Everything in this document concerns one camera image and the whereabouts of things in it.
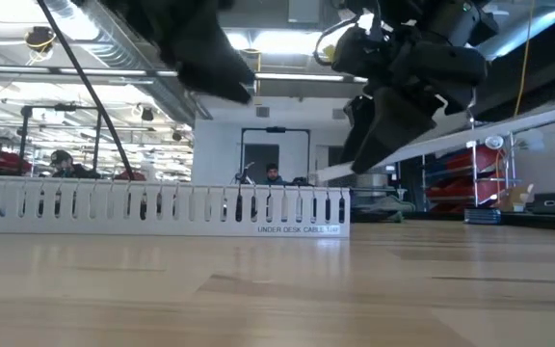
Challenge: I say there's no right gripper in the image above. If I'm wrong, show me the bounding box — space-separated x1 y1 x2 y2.
342 40 489 173

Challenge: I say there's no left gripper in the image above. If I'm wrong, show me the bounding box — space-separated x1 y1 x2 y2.
101 0 257 105

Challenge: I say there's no long black zip tie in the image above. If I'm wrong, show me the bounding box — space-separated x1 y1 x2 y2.
35 0 137 182

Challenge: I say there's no white tray cover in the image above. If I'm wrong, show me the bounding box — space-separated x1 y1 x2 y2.
314 102 555 183

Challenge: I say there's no white slotted cable tray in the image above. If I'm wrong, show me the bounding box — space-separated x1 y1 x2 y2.
0 173 352 238

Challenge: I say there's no black grey work glove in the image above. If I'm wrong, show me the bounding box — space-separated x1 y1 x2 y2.
352 195 417 224

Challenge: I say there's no long fluorescent tube light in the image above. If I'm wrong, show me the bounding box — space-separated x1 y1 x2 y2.
252 71 369 83

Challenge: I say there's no red storage rack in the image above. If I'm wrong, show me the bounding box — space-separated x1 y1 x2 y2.
424 144 519 208

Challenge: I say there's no person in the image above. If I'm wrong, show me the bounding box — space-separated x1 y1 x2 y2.
48 148 99 180
260 162 288 187

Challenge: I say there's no brown cardboard box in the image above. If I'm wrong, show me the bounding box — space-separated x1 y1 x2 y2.
498 184 535 213

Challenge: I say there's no black workbench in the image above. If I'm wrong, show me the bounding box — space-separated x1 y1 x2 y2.
469 47 555 122

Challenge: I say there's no yellow hanging cord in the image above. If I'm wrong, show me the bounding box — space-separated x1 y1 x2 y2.
253 50 265 106

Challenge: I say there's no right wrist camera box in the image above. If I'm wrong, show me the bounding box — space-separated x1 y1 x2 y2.
331 24 385 78

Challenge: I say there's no black robot station frame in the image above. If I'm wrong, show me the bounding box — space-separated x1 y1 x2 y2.
18 102 104 177
239 126 312 187

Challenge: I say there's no silver ventilation duct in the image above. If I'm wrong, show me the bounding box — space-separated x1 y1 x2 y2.
40 0 214 121

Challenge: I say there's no yellow extension cord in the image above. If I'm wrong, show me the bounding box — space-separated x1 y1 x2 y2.
512 0 535 118

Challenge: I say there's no black hanging cord reel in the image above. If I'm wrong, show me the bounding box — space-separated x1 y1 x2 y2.
23 24 58 55

